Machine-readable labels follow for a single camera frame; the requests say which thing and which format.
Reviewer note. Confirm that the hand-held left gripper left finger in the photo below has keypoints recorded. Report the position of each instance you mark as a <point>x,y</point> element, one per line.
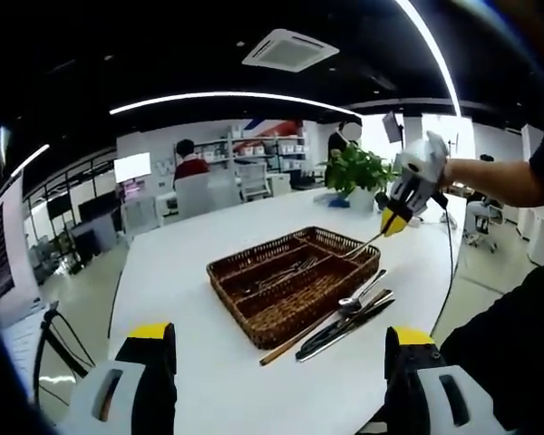
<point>149,385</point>

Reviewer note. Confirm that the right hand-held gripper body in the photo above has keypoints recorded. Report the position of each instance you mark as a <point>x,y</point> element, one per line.
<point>414,165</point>

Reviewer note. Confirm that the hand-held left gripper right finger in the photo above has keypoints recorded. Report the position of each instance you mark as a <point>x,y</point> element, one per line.
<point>408,389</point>

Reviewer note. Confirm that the steel fork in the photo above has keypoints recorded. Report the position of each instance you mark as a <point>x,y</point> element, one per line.
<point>283,277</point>
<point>365,244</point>
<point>290,272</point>

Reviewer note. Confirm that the wooden chopstick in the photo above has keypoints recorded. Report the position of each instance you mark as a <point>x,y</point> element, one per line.
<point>299,337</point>
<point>290,345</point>

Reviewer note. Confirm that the brown wicker storage tray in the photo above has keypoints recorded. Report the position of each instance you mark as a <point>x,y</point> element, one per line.
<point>290,317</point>

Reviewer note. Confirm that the person's right hand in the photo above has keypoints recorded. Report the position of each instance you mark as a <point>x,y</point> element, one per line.
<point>442,163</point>

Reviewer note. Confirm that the dark grey object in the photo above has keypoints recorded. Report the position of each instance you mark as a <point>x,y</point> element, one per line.
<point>381,201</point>

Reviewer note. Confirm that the studio light on stand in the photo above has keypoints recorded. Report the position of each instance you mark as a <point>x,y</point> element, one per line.
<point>392,127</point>

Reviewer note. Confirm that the green potted plant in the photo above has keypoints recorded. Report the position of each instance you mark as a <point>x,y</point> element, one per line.
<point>358,174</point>

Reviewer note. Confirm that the blue cloth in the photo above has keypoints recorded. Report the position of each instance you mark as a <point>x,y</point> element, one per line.
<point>339,202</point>

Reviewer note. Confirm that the person's black clothing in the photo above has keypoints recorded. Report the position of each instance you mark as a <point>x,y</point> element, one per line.
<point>503,353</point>

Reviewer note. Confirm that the black tripod stand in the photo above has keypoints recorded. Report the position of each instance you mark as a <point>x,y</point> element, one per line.
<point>45,335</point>

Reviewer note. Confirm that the white cabinet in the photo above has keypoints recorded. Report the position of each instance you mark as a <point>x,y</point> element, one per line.
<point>278,186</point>

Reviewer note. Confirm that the long ceiling light strip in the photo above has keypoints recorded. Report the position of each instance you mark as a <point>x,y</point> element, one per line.
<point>437,50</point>

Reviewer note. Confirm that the white mesh office chair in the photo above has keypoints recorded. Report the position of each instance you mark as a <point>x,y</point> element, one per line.
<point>253,181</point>

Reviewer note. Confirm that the metal shelf with white boxes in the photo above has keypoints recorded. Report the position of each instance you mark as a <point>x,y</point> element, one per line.
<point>254,149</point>

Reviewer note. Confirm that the white ceiling air conditioner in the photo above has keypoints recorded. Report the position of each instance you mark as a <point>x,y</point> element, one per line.
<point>290,51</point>

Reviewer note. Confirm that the black desk monitor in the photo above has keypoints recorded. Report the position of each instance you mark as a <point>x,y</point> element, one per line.
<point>97,206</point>

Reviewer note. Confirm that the curved ceiling light strip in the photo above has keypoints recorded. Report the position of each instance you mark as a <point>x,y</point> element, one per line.
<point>231,95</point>

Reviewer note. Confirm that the black monitor on stand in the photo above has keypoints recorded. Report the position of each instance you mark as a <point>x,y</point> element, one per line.
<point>56,205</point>

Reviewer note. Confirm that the short ceiling light strip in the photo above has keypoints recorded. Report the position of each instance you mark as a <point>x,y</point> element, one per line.
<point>31,159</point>

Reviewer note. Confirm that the white wall screen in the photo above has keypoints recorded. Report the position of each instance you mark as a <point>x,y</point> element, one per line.
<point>131,167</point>

